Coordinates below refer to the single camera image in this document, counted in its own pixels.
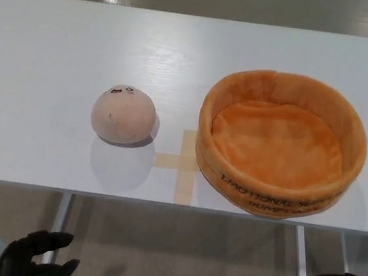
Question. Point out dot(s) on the beige tape cross marker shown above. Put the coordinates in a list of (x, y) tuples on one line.
[(182, 167)]

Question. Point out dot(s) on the orange plush basket plate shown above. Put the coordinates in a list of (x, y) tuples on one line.
[(280, 145)]

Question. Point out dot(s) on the white table leg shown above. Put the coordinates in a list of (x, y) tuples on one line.
[(58, 220), (303, 256)]

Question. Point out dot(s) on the pink round plush toy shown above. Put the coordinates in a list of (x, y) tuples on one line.
[(123, 115)]

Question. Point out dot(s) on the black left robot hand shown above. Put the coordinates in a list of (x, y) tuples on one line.
[(20, 254)]

